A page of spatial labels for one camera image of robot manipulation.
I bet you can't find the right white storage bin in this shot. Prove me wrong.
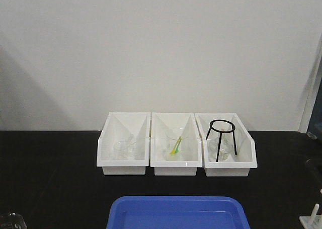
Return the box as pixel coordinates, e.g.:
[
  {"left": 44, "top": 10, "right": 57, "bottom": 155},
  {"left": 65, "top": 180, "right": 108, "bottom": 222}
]
[{"left": 195, "top": 113, "right": 257, "bottom": 177}]

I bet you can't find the left white storage bin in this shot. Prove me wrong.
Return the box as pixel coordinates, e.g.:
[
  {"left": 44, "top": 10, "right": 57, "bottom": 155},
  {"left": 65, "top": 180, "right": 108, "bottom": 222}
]
[{"left": 97, "top": 112, "right": 151, "bottom": 176}]

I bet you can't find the middle white storage bin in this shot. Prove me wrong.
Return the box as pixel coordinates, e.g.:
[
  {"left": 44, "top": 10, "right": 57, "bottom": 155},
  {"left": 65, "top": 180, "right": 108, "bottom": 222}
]
[{"left": 150, "top": 112, "right": 202, "bottom": 176}]

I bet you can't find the white test tube rack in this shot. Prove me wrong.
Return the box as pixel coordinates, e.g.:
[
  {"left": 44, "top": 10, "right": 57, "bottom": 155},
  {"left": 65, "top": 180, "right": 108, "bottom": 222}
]
[{"left": 299, "top": 203, "right": 321, "bottom": 229}]

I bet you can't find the white storage bin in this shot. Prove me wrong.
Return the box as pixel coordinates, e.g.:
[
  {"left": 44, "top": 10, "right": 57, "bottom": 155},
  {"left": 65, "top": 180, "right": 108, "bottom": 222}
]
[
  {"left": 150, "top": 112, "right": 202, "bottom": 176},
  {"left": 195, "top": 113, "right": 257, "bottom": 177},
  {"left": 97, "top": 112, "right": 151, "bottom": 176}
]

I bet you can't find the green plastic spatula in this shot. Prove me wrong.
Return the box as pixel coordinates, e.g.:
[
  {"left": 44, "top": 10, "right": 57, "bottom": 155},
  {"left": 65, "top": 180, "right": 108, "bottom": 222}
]
[{"left": 174, "top": 137, "right": 182, "bottom": 154}]

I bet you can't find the black wire tripod stand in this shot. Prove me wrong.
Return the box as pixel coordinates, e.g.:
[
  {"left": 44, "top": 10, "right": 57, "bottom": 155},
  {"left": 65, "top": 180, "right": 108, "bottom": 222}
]
[{"left": 206, "top": 119, "right": 237, "bottom": 163}]

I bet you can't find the glass beaker in middle bin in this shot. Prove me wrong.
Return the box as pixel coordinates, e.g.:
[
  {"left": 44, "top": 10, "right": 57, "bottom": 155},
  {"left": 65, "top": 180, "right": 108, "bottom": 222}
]
[{"left": 164, "top": 128, "right": 186, "bottom": 161}]

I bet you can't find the blue plastic tray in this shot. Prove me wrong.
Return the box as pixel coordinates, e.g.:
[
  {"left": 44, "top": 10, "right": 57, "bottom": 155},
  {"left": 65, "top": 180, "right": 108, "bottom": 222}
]
[{"left": 107, "top": 196, "right": 250, "bottom": 228}]

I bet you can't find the small glassware in left bin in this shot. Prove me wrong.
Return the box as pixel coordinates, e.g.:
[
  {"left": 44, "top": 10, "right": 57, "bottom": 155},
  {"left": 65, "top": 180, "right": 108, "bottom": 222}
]
[{"left": 111, "top": 135, "right": 136, "bottom": 161}]

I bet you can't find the yellow plastic spatula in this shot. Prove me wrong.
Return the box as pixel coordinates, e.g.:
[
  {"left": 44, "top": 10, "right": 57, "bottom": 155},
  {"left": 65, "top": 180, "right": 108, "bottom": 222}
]
[{"left": 170, "top": 136, "right": 182, "bottom": 155}]

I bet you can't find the large glass beaker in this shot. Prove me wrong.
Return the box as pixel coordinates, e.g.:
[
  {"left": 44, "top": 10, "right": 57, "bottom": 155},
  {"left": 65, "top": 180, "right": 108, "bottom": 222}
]
[{"left": 1, "top": 212, "right": 27, "bottom": 229}]

